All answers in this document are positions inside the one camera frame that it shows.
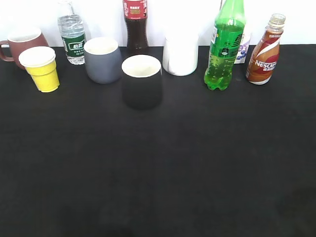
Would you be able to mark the brown nescafe coffee bottle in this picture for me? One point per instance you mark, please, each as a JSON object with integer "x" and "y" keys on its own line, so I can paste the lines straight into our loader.
{"x": 266, "y": 53}

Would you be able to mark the maroon ceramic mug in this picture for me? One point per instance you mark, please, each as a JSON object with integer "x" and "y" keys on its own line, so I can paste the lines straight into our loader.
{"x": 19, "y": 40}

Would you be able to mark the black ceramic mug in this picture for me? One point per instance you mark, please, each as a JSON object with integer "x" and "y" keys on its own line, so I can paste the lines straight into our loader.
{"x": 141, "y": 82}

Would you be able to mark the white ceramic mug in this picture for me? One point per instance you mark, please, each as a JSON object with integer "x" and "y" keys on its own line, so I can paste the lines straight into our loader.
{"x": 180, "y": 54}

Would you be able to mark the grey ceramic mug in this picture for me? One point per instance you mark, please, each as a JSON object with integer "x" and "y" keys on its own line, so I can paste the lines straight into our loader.
{"x": 103, "y": 60}

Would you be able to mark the green sprite bottle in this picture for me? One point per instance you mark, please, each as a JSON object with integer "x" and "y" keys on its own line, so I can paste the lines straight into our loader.
{"x": 225, "y": 41}

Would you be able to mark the white blueberry milk carton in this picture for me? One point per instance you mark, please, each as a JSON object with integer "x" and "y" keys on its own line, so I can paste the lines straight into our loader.
{"x": 243, "y": 48}

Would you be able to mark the cola bottle red label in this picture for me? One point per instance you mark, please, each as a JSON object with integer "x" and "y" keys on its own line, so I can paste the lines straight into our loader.
{"x": 135, "y": 16}

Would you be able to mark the clear water bottle green label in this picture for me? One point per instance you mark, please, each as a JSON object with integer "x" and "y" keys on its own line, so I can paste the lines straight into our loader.
{"x": 72, "y": 32}

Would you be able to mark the yellow paper cup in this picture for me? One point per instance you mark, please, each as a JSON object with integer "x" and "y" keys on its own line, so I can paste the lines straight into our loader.
{"x": 40, "y": 64}

